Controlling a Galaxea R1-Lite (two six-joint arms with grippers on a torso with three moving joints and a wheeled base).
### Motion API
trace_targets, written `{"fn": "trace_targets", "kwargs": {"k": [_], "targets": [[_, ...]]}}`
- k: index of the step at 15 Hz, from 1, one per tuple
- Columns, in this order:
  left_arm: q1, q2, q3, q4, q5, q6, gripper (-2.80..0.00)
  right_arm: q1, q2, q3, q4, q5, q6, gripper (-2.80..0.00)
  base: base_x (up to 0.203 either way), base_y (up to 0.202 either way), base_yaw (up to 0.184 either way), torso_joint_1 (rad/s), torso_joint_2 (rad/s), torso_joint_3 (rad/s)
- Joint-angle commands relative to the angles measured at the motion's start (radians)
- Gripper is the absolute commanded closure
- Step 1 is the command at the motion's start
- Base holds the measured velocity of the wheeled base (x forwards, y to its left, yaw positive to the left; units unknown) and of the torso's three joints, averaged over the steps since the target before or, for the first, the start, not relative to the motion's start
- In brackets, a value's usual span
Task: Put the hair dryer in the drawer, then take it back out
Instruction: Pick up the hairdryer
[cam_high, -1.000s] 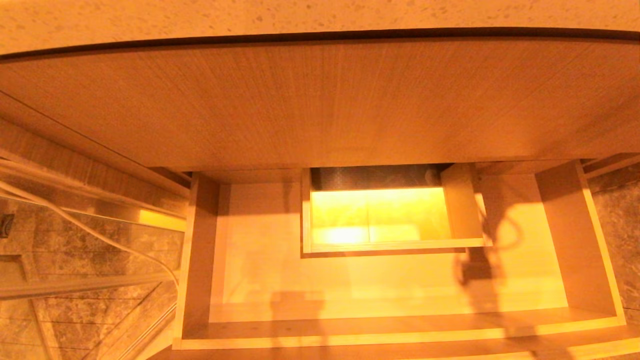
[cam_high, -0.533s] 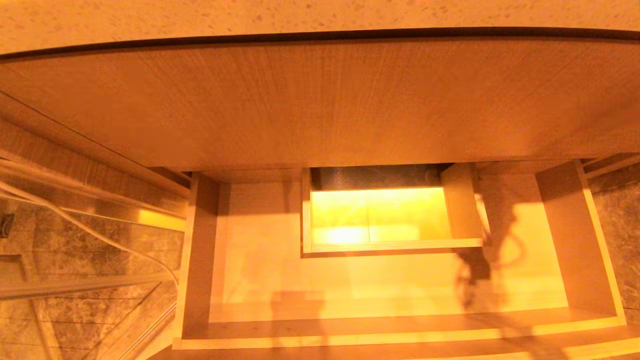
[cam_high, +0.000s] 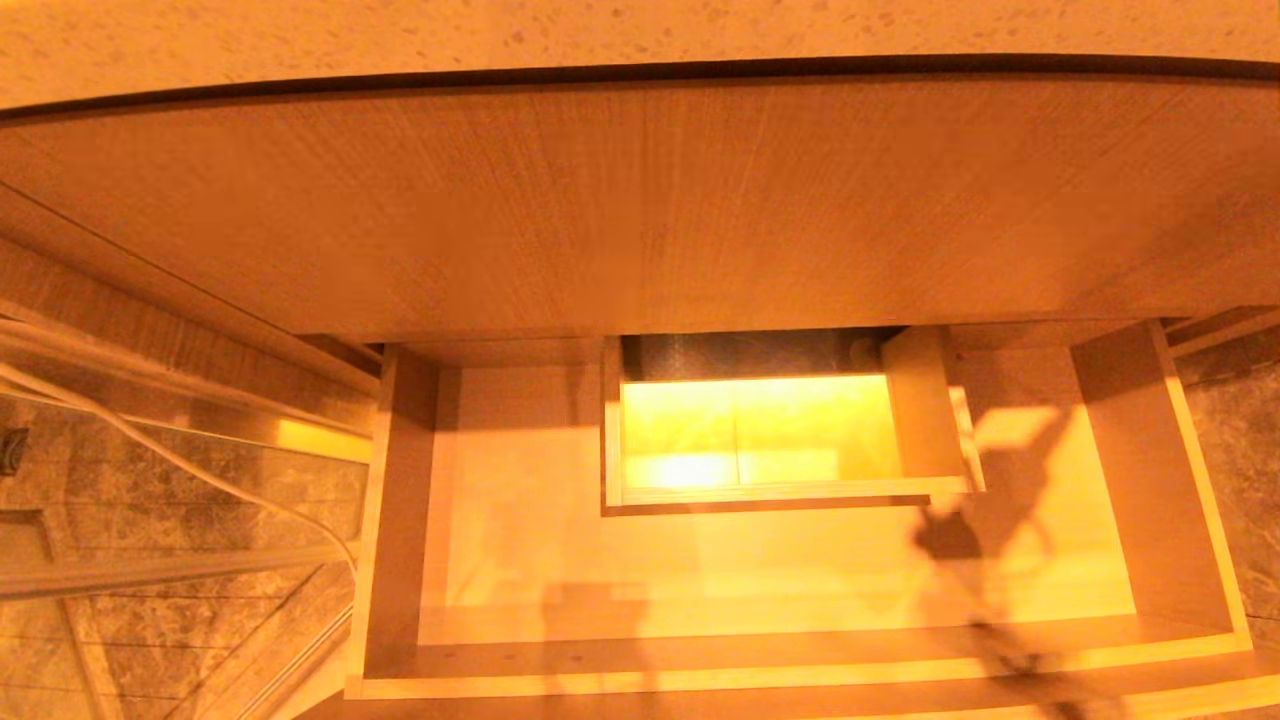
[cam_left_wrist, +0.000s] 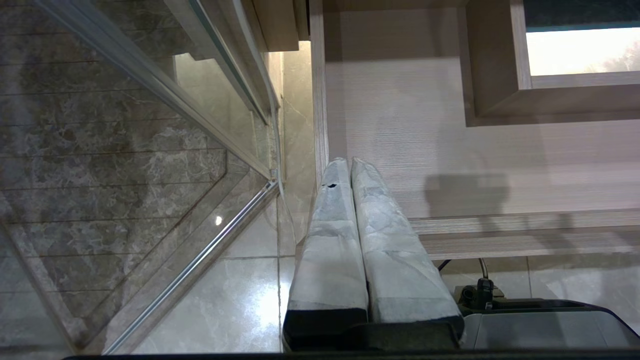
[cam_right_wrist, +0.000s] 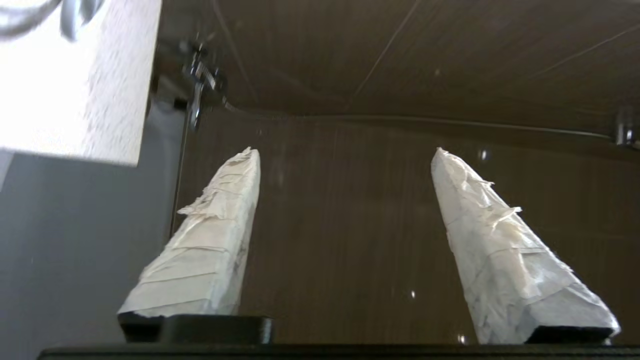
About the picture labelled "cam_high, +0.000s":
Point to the wooden vanity drawer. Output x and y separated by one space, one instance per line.
800 570

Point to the glass shower screen pale frame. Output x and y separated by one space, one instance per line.
150 572

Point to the wooden vanity side panel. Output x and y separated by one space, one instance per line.
120 300

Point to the wooden upper vanity front panel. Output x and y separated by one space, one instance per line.
640 200

